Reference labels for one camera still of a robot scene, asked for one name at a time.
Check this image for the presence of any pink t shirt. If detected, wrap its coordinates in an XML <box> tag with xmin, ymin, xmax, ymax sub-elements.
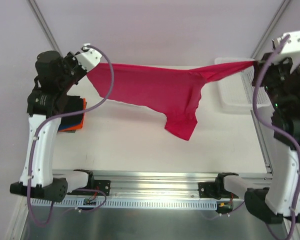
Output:
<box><xmin>87</xmin><ymin>60</ymin><xmax>254</xmax><ymax>141</ymax></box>

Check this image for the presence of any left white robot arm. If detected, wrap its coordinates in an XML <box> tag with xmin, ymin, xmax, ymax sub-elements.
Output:
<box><xmin>9</xmin><ymin>49</ymin><xmax>102</xmax><ymax>203</ymax></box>

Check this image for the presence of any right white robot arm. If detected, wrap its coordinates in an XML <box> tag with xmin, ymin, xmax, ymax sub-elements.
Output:
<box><xmin>213</xmin><ymin>53</ymin><xmax>300</xmax><ymax>224</ymax></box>

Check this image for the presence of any black folded t shirt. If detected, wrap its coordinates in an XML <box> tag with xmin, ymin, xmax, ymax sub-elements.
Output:
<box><xmin>60</xmin><ymin>96</ymin><xmax>85</xmax><ymax>127</ymax></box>

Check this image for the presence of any white plastic basket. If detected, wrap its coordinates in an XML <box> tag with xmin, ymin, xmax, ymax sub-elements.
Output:
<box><xmin>214</xmin><ymin>57</ymin><xmax>271</xmax><ymax>114</ymax></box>

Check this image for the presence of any blue folded t shirt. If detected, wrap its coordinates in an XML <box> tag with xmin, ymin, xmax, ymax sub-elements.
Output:
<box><xmin>57</xmin><ymin>124</ymin><xmax>70</xmax><ymax>132</ymax></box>

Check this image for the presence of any orange folded t shirt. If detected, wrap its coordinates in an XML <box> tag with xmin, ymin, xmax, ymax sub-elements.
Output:
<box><xmin>58</xmin><ymin>96</ymin><xmax>87</xmax><ymax>132</ymax></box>

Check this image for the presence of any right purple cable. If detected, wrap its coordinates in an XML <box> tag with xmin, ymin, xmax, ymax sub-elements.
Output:
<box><xmin>201</xmin><ymin>34</ymin><xmax>300</xmax><ymax>240</ymax></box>

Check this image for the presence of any purple cable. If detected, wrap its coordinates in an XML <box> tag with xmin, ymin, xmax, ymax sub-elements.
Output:
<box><xmin>26</xmin><ymin>44</ymin><xmax>115</xmax><ymax>228</ymax></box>
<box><xmin>201</xmin><ymin>34</ymin><xmax>300</xmax><ymax>240</ymax></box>

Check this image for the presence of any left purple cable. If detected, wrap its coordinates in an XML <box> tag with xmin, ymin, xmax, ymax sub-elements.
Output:
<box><xmin>26</xmin><ymin>44</ymin><xmax>115</xmax><ymax>228</ymax></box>

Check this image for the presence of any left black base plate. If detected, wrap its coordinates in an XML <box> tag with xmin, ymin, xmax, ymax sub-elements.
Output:
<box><xmin>72</xmin><ymin>178</ymin><xmax>111</xmax><ymax>196</ymax></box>

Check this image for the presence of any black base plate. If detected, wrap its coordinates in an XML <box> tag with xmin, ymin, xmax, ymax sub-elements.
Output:
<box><xmin>72</xmin><ymin>178</ymin><xmax>111</xmax><ymax>196</ymax></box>
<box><xmin>197</xmin><ymin>182</ymin><xmax>231</xmax><ymax>200</ymax></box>

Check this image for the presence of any aluminium mounting rail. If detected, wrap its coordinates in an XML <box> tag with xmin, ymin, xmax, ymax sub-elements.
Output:
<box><xmin>49</xmin><ymin>168</ymin><xmax>276</xmax><ymax>202</ymax></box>

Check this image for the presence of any white slotted cable duct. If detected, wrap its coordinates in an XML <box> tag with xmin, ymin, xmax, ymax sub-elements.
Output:
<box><xmin>31</xmin><ymin>197</ymin><xmax>219</xmax><ymax>210</ymax></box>

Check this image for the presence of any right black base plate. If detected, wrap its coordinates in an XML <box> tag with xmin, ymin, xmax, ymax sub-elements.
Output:
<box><xmin>197</xmin><ymin>182</ymin><xmax>231</xmax><ymax>200</ymax></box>

